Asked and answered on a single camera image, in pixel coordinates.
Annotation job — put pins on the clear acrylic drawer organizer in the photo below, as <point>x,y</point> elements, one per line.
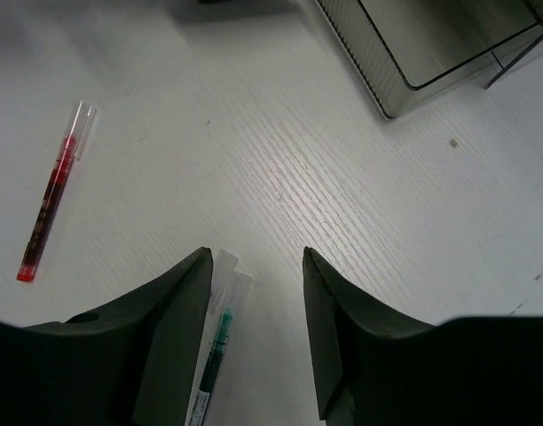
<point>410,51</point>

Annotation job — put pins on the green gel pen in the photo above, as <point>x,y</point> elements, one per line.
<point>221,325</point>

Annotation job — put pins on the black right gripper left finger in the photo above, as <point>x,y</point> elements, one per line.
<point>131,361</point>

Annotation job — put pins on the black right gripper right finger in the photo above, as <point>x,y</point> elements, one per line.
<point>374,365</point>

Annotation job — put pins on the red gel pen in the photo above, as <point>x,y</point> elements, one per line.
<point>71,148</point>

